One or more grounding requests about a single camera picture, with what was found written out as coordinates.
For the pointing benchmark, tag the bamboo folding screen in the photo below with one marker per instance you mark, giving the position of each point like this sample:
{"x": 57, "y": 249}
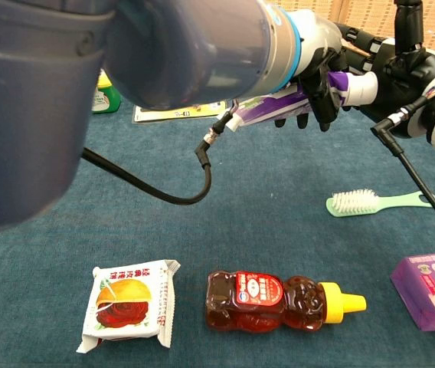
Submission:
{"x": 370, "y": 15}

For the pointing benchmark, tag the mint green hairbrush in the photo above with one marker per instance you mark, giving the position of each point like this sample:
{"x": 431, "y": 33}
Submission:
{"x": 351, "y": 203}

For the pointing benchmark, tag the purple white toothpaste tube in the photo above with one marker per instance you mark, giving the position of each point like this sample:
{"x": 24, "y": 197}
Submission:
{"x": 271, "y": 105}

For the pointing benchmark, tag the bear-shaped honey bottle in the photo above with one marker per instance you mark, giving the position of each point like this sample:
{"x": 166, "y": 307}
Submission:
{"x": 256, "y": 303}

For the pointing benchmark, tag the razor in yellow blister pack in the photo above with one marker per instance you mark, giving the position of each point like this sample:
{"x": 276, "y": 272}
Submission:
{"x": 164, "y": 114}

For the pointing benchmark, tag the white pastry packet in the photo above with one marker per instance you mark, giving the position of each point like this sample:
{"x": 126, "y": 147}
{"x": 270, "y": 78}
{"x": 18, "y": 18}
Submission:
{"x": 125, "y": 303}

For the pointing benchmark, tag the purple white small box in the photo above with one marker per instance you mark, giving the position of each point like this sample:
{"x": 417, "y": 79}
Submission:
{"x": 432, "y": 291}

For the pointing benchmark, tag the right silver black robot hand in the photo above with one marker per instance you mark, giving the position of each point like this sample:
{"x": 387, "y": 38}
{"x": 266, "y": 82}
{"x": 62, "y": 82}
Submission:
{"x": 409, "y": 76}

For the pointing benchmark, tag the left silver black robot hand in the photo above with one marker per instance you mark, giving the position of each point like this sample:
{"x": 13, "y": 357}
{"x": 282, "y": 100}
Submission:
{"x": 317, "y": 34}

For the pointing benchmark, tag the dark blue table mat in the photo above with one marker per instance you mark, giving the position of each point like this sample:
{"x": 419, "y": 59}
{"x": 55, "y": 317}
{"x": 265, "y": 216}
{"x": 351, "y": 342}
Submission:
{"x": 164, "y": 237}

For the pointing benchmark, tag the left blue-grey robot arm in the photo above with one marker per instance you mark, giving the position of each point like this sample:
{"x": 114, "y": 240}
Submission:
{"x": 87, "y": 76}

